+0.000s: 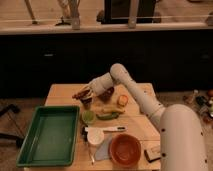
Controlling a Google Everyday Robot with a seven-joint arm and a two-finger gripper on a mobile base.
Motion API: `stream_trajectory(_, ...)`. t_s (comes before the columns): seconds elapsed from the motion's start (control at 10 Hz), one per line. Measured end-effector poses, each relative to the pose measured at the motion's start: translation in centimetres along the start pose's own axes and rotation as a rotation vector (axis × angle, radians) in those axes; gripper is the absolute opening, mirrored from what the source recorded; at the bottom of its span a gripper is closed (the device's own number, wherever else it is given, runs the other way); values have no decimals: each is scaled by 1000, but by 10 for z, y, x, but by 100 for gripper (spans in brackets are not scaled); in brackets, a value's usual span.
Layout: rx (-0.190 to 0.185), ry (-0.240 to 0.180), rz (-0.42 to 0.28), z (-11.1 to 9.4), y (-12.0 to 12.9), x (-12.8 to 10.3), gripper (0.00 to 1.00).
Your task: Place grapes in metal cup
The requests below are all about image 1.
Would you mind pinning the metal spoon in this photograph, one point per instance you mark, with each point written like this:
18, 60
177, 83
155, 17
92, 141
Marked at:
84, 134

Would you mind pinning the dark purple grapes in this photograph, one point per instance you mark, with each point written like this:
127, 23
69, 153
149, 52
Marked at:
106, 96

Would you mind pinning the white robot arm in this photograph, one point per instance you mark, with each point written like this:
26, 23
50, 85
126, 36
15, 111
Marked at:
182, 145

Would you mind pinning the grey cloth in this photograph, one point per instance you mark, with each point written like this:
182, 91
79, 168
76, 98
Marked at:
102, 153

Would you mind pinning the white measuring cup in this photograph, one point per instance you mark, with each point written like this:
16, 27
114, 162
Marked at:
95, 135

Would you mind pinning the green round fruit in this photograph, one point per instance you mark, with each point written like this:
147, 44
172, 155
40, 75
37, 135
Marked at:
88, 117

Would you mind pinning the orange bowl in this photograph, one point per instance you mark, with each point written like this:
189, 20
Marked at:
125, 150

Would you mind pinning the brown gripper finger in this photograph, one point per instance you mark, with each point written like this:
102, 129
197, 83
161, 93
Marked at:
80, 94
87, 97

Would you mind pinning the brown white sponge block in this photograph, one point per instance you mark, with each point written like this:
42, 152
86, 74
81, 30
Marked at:
152, 154

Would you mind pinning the orange half fruit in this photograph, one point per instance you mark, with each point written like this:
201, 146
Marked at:
122, 100

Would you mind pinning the metal cup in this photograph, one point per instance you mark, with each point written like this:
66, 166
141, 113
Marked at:
87, 103

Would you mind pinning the green plastic tray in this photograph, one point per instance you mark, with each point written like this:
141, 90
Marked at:
51, 137

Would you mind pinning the yellow banana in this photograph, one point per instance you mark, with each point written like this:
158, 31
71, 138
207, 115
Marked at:
113, 110

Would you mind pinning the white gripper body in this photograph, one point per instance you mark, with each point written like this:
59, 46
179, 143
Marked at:
101, 84

